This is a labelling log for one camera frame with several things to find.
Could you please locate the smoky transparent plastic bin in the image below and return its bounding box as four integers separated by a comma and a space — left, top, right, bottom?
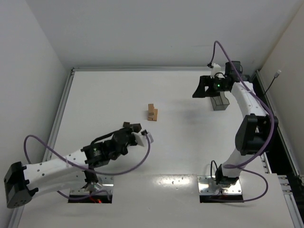
210, 96, 230, 111

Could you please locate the thick light wood block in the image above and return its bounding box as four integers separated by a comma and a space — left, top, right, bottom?
148, 104, 154, 113

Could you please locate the dark brown wood cube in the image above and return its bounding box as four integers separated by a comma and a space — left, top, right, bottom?
123, 122, 131, 128

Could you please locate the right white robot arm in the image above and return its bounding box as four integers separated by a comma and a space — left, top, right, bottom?
192, 61, 278, 185

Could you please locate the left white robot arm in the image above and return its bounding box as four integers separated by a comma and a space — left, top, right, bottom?
3, 123, 151, 209

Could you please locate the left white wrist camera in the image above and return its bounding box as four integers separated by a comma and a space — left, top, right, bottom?
132, 130, 154, 147

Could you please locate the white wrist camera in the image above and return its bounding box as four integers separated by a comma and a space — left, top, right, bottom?
132, 130, 154, 147
207, 63, 221, 78

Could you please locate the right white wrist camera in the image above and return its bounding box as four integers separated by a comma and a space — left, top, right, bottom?
207, 63, 221, 78

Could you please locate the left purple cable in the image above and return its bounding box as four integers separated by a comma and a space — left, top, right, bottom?
23, 134, 152, 200

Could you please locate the purple cable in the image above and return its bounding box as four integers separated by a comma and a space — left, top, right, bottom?
208, 40, 276, 203
23, 134, 152, 200

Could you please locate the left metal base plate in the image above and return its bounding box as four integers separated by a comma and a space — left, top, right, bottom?
69, 176, 114, 196

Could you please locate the metal base plate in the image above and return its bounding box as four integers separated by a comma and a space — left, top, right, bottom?
69, 176, 114, 196
197, 175, 242, 196

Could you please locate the black wall cable white plug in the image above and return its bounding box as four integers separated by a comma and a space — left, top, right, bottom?
259, 69, 282, 100

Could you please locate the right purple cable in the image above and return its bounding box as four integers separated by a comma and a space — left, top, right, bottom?
208, 40, 276, 203

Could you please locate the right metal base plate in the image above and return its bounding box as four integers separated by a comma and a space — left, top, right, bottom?
197, 175, 242, 196

